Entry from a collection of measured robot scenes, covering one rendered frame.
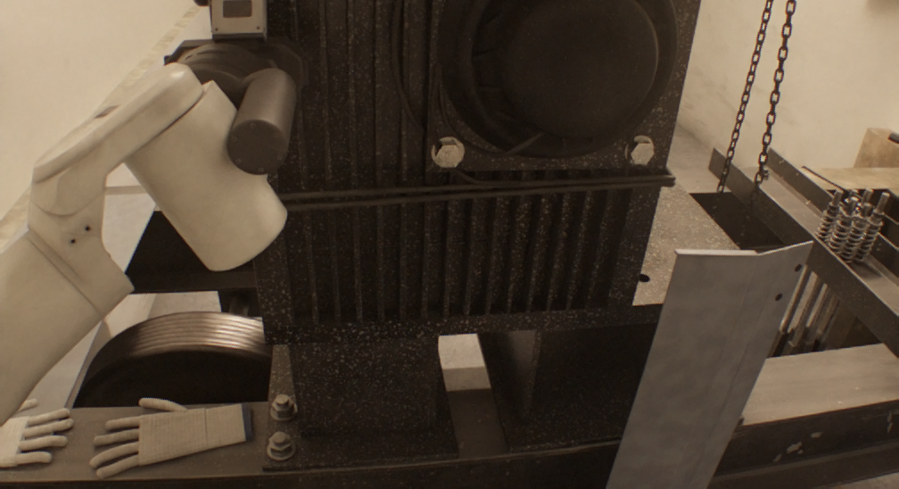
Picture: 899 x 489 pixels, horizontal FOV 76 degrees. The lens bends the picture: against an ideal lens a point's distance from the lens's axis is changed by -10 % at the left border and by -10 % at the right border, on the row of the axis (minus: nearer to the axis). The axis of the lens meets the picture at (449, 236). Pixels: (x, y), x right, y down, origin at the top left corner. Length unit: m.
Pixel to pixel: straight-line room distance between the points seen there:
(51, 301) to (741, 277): 0.66
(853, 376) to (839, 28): 2.03
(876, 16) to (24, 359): 2.92
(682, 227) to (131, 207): 1.24
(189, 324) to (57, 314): 0.94
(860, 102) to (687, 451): 2.24
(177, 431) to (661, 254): 0.78
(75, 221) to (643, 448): 0.77
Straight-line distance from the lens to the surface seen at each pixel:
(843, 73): 3.08
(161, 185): 0.39
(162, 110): 0.38
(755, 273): 0.78
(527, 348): 0.94
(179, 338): 1.27
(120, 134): 0.37
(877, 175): 2.32
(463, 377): 2.03
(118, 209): 1.67
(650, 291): 0.93
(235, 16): 0.56
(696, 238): 1.09
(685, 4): 0.72
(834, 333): 2.60
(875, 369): 1.39
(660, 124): 0.76
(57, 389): 1.19
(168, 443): 1.02
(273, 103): 0.39
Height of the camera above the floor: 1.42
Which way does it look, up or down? 32 degrees down
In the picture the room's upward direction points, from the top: 3 degrees clockwise
